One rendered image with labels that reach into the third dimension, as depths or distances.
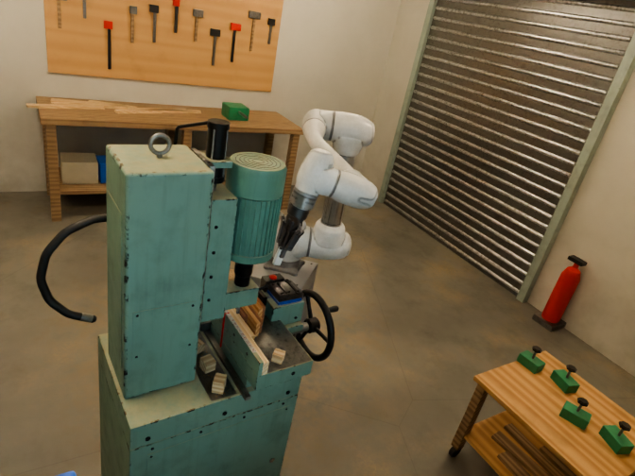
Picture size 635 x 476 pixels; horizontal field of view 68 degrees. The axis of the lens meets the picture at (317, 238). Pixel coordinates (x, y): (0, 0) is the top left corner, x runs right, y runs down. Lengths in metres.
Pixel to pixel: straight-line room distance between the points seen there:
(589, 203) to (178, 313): 3.35
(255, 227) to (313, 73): 4.01
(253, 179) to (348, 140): 0.85
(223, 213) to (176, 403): 0.60
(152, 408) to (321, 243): 1.18
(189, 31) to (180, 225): 3.58
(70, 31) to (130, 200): 3.44
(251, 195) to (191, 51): 3.48
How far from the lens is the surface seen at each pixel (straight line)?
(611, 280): 4.12
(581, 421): 2.48
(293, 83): 5.24
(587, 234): 4.16
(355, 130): 2.12
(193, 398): 1.60
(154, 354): 1.51
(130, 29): 4.62
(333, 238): 2.34
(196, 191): 1.26
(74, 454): 2.53
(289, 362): 1.60
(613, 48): 4.14
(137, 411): 1.57
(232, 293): 1.58
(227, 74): 4.91
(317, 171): 1.60
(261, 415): 1.75
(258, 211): 1.40
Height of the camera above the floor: 1.95
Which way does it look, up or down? 26 degrees down
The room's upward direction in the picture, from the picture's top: 12 degrees clockwise
